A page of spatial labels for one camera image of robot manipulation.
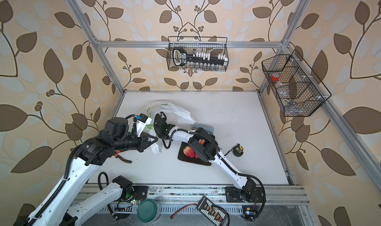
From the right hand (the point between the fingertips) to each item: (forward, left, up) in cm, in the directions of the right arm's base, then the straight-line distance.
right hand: (149, 118), depth 97 cm
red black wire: (-49, -22, -7) cm, 54 cm away
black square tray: (-24, -22, -6) cm, 33 cm away
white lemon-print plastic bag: (-5, -19, +9) cm, 21 cm away
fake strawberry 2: (-27, -33, +19) cm, 46 cm away
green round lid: (-50, -9, +4) cm, 51 cm away
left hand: (-26, -13, +20) cm, 35 cm away
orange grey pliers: (-26, +10, -6) cm, 28 cm away
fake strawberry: (-23, -26, -2) cm, 35 cm away
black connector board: (-52, -37, -5) cm, 64 cm away
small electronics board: (-52, -55, -8) cm, 76 cm away
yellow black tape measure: (-22, -55, -4) cm, 60 cm away
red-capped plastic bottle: (+11, -79, +23) cm, 83 cm away
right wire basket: (-5, -82, +28) cm, 87 cm away
